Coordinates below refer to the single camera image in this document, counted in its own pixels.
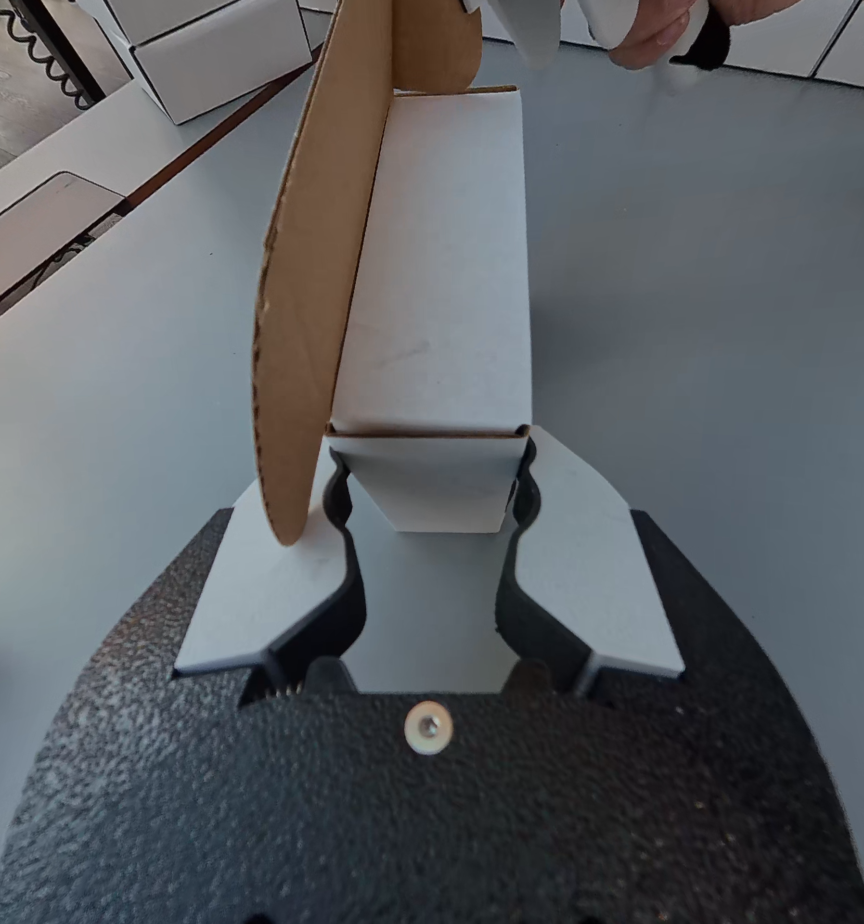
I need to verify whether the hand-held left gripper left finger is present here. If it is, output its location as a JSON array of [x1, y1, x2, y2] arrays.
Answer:
[[174, 442, 368, 706]]

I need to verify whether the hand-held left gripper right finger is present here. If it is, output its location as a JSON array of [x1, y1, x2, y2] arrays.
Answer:
[[494, 426, 687, 696]]

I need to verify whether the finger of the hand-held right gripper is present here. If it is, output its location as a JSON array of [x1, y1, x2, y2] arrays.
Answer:
[[507, 0, 563, 71]]

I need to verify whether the white corrugated mailer box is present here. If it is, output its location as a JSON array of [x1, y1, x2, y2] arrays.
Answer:
[[250, 0, 535, 547]]

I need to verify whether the person's right hand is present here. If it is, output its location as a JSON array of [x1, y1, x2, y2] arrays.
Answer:
[[609, 0, 719, 71]]

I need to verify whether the row of white cardboard boxes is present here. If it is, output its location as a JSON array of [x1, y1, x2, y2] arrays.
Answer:
[[721, 14, 864, 92]]

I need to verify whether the stack of white cardboard boxes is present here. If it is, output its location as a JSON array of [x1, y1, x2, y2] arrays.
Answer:
[[78, 0, 339, 126]]

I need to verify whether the black metal frame post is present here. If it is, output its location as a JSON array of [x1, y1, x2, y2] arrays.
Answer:
[[14, 0, 109, 102]]

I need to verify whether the black coiled cable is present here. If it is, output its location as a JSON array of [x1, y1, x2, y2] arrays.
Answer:
[[0, 0, 99, 111]]

